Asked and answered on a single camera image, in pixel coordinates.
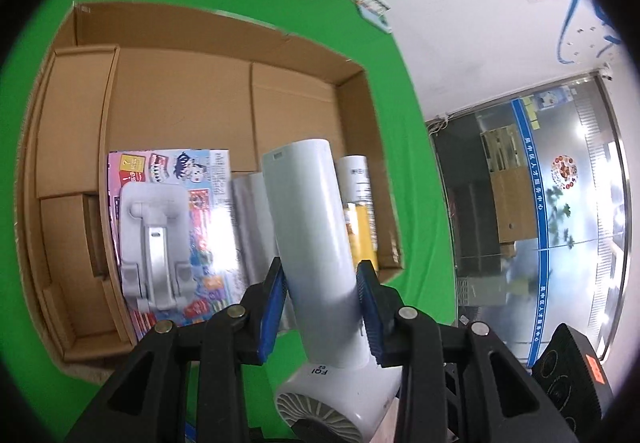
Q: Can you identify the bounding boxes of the cardboard boxes behind glass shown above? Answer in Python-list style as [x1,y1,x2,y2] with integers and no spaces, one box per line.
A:
[480,123,543,244]

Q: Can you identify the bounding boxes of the colourful printed toy box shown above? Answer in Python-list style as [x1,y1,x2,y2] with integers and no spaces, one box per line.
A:
[107,149,246,339]

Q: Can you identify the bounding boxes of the white folding phone stand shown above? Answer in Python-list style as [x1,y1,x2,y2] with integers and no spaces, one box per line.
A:
[118,182,193,313]

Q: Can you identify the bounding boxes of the glass door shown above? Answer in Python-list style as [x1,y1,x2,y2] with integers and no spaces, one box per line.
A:
[425,68,631,369]

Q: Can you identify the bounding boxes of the white hair dryer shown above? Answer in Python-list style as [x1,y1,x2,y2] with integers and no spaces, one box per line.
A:
[261,139,401,443]

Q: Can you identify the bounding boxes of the white and yellow tube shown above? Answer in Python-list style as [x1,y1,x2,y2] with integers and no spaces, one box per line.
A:
[344,203,378,269]

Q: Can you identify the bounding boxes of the cardboard box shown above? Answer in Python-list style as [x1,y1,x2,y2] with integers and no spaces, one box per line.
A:
[15,0,405,371]

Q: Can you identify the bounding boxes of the white printed packet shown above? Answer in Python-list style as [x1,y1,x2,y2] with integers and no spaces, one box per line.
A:
[342,0,393,34]

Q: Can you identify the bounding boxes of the blue wall cable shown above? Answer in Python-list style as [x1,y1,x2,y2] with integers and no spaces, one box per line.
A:
[554,0,623,66]

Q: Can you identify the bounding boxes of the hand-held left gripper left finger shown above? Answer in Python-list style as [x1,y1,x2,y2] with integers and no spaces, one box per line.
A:
[65,257,287,443]

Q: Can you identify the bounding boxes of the white plastic bottle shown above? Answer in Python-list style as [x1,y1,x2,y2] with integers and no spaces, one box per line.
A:
[334,154,373,208]

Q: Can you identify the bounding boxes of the silver foil packet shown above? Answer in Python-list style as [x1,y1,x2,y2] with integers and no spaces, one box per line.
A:
[231,172,288,334]

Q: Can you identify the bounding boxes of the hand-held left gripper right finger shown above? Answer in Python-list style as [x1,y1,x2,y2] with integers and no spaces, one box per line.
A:
[356,260,583,443]

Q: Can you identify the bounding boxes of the green table cloth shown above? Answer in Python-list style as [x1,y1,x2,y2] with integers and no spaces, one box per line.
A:
[0,0,458,443]

